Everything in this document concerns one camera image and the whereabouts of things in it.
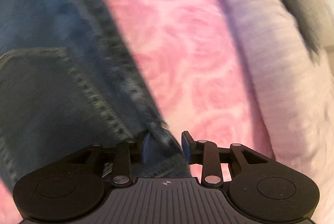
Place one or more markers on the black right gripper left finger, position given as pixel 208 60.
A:
pixel 112 164

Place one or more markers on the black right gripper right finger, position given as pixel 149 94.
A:
pixel 207 154

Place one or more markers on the dark blue denim jeans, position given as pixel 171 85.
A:
pixel 68 81

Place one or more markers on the pink rose pattern blanket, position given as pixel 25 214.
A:
pixel 186 56

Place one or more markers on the lilac striped folded duvet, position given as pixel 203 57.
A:
pixel 295 95

